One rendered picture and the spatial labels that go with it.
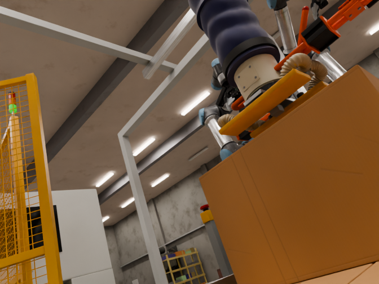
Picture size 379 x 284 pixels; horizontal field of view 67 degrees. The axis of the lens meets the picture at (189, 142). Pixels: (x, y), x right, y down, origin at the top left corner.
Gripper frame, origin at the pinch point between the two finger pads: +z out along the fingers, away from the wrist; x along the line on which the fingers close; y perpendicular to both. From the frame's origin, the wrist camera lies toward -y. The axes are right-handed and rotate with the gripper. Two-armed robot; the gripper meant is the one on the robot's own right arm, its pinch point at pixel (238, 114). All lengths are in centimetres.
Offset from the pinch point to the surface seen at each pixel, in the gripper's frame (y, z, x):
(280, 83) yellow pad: 41, 24, -40
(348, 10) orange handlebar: 65, 13, -29
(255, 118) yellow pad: 25.0, 24.2, -33.6
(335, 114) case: 51, 43, -46
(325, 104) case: 50, 39, -46
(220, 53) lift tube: 25.2, -6.2, -35.5
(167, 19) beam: -176, -382, 214
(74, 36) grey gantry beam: -131, -193, -10
